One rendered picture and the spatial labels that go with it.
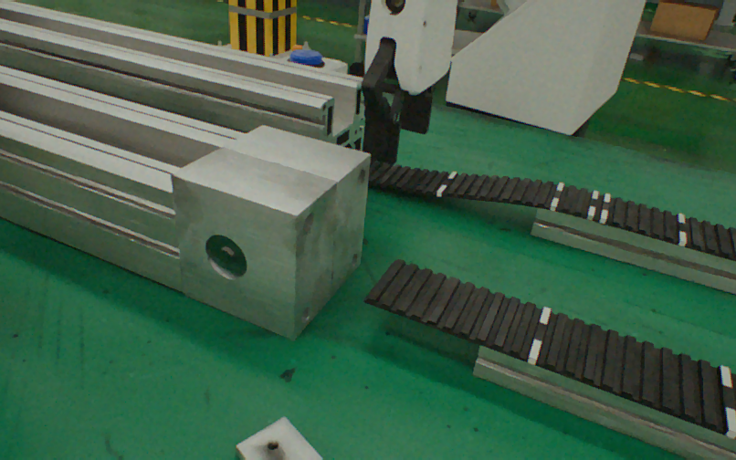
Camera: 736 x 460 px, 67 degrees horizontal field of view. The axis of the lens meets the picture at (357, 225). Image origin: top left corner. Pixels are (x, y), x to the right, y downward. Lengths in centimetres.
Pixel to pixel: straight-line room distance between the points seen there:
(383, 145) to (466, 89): 34
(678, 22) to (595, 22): 447
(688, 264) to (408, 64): 28
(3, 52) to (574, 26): 68
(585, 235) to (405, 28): 23
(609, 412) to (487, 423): 7
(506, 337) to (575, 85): 47
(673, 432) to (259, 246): 26
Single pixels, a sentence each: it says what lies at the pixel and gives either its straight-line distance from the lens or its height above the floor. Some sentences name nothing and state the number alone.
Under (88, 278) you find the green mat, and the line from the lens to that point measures 44.
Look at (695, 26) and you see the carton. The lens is 519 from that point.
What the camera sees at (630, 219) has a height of 82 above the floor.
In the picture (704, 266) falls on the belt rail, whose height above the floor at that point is 79.
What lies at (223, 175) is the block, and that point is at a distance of 35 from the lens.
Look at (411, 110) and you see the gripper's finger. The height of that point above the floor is 84.
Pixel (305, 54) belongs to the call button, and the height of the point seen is 85.
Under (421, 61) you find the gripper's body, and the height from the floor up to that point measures 92.
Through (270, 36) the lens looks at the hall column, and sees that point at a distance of 377.
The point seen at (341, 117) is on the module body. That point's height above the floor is 83.
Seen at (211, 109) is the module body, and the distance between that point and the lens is 58.
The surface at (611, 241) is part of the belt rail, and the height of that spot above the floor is 79.
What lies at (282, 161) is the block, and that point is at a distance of 37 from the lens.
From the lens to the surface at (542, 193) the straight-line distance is 51.
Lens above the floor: 103
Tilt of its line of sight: 32 degrees down
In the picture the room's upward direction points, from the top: 5 degrees clockwise
